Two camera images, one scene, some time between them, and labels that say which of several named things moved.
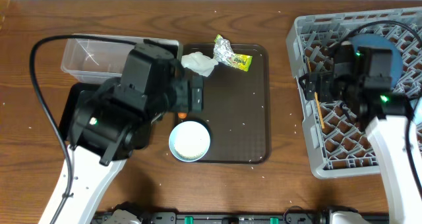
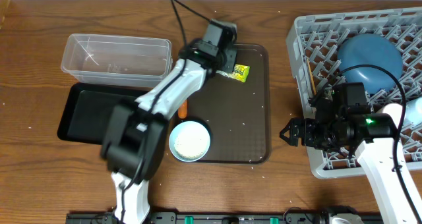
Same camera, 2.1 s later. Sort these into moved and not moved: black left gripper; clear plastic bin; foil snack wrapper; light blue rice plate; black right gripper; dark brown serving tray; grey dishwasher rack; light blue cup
Moved: black right gripper; foil snack wrapper; black left gripper
Not moved: light blue cup; dark brown serving tray; clear plastic bin; grey dishwasher rack; light blue rice plate
